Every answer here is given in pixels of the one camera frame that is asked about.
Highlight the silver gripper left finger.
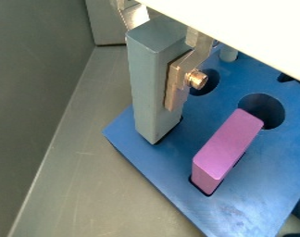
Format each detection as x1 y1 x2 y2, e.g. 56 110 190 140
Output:
109 0 149 31

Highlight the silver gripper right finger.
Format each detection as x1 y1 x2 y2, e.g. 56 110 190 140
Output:
163 27 212 111

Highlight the blue shape sorting board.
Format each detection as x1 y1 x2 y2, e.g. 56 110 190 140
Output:
103 55 300 237

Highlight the small light blue peg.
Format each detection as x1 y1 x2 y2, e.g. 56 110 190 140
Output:
219 45 238 62

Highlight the purple rectangular block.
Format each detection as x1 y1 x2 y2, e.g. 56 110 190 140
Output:
191 108 263 195

